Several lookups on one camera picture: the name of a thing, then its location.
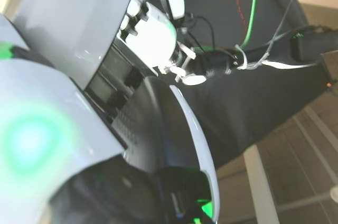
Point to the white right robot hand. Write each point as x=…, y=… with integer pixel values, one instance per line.
x=52, y=134

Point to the black power adapter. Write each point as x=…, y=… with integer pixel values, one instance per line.
x=303, y=47

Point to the white table leg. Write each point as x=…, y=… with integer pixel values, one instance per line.
x=260, y=181

